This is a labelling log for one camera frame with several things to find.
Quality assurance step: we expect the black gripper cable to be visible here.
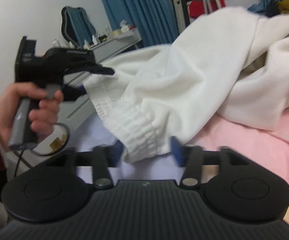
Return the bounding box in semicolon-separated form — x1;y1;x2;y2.
14;143;26;179

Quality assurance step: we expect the person's left hand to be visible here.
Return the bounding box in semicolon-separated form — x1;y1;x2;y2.
0;82;64;151

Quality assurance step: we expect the grey vanity desk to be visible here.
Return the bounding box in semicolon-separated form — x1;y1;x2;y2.
58;28;142;134

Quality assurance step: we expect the black wavy frame mirror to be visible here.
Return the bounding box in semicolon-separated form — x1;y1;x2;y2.
61;6;96;48

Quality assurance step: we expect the red cloth on stand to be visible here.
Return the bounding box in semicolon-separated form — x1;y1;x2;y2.
188;0;226;19

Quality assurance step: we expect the pastel pink blue duvet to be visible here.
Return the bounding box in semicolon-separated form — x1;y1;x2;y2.
77;102;289;230

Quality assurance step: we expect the white hooded sweatshirt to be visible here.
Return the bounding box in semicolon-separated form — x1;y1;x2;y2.
83;7;289;163

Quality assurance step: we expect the blue curtain left panel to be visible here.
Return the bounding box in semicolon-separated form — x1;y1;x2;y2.
102;0;179;47

